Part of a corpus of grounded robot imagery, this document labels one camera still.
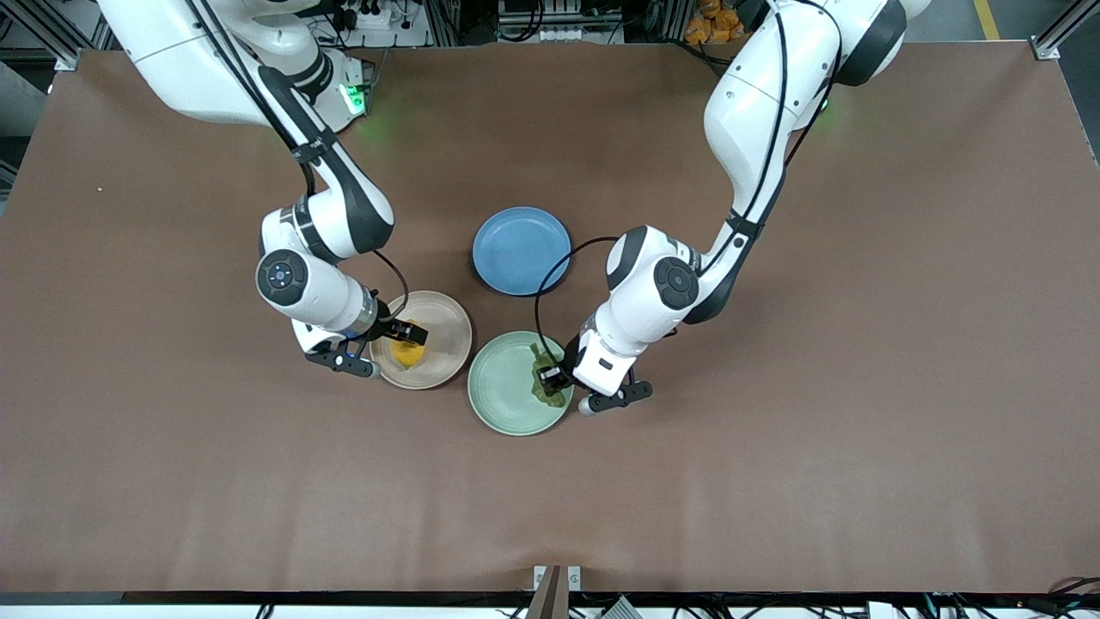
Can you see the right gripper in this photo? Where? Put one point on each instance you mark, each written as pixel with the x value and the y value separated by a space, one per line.
pixel 389 327

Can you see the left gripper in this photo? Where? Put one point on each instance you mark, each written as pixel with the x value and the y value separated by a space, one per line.
pixel 569 357

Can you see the green lettuce leaf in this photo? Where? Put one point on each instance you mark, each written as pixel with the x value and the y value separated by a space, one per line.
pixel 550 397

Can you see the yellow lemon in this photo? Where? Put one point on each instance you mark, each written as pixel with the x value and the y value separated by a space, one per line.
pixel 408 354

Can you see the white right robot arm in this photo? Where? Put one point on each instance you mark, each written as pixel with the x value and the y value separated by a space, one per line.
pixel 215 69

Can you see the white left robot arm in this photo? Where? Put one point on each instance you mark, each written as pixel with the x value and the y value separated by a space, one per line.
pixel 756 103

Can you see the pale pink plate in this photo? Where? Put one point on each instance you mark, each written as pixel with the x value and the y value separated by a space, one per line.
pixel 447 344

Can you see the pale green plate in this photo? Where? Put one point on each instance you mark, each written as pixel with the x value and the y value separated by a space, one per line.
pixel 507 387

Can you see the blue plate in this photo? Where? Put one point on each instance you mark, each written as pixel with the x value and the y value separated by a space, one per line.
pixel 507 251

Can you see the grey brown beam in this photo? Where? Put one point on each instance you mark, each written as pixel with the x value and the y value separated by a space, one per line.
pixel 550 597

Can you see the grey vented box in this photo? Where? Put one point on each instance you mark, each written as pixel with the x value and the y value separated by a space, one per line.
pixel 619 609

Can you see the brown table cover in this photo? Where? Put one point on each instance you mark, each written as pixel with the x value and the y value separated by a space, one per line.
pixel 773 516

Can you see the white power strip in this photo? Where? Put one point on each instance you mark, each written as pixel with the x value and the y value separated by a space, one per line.
pixel 369 13
pixel 550 34

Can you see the aluminium corner profile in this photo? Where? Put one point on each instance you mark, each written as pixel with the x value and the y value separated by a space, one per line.
pixel 1066 26
pixel 39 33

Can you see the small metal table bracket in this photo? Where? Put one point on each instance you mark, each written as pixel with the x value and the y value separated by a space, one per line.
pixel 539 578

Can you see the aluminium frame post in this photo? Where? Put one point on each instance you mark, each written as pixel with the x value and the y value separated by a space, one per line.
pixel 675 19
pixel 447 21

